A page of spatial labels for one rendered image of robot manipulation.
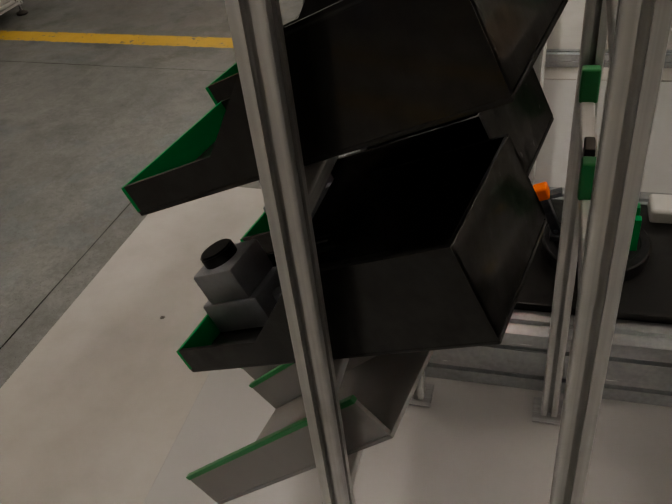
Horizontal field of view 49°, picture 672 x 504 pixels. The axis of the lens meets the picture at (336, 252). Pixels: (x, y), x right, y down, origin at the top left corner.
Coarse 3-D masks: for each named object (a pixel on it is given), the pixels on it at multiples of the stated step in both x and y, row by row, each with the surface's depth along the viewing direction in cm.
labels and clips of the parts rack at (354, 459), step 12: (588, 72) 63; (600, 72) 62; (588, 84) 63; (588, 96) 64; (588, 144) 57; (588, 156) 52; (588, 168) 52; (588, 180) 52; (588, 192) 53; (348, 456) 62; (360, 456) 63
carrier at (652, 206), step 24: (648, 216) 106; (552, 240) 100; (648, 240) 99; (552, 264) 99; (648, 264) 98; (528, 288) 97; (552, 288) 96; (576, 288) 96; (624, 288) 95; (648, 288) 94; (624, 312) 91; (648, 312) 91
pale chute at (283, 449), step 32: (416, 352) 62; (256, 384) 81; (288, 384) 78; (352, 384) 68; (384, 384) 62; (416, 384) 58; (288, 416) 77; (352, 416) 54; (384, 416) 57; (256, 448) 63; (288, 448) 61; (352, 448) 57; (192, 480) 73; (224, 480) 70; (256, 480) 67
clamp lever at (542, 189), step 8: (536, 184) 98; (544, 184) 97; (536, 192) 96; (544, 192) 96; (552, 192) 97; (560, 192) 96; (544, 200) 97; (544, 208) 98; (552, 208) 98; (552, 216) 98; (552, 224) 99; (552, 232) 100
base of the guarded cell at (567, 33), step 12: (576, 0) 200; (564, 12) 194; (576, 12) 193; (564, 24) 188; (576, 24) 187; (552, 36) 183; (564, 36) 183; (576, 36) 182; (552, 48) 178; (564, 48) 177; (576, 48) 177; (552, 72) 168; (564, 72) 167; (576, 72) 167
